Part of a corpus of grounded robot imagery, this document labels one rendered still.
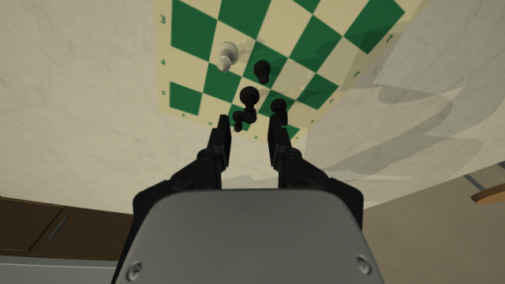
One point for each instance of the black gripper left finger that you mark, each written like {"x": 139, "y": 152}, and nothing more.
{"x": 202, "y": 173}

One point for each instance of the green and white chessboard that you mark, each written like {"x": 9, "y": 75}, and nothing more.
{"x": 317, "y": 49}

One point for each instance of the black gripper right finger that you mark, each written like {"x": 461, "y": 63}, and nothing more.
{"x": 295, "y": 172}

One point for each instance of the white bishop chess piece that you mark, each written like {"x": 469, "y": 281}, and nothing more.
{"x": 229, "y": 56}

